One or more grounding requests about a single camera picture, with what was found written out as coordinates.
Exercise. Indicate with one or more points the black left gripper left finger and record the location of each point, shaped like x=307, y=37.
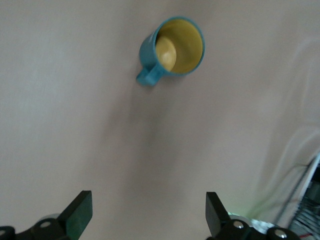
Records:
x=77, y=215

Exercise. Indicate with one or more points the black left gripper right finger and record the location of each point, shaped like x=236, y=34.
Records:
x=215, y=215

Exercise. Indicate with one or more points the teal mug yellow inside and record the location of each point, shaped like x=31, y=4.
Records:
x=147, y=52

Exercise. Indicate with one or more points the brown table cover cloth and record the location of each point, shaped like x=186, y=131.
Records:
x=75, y=100

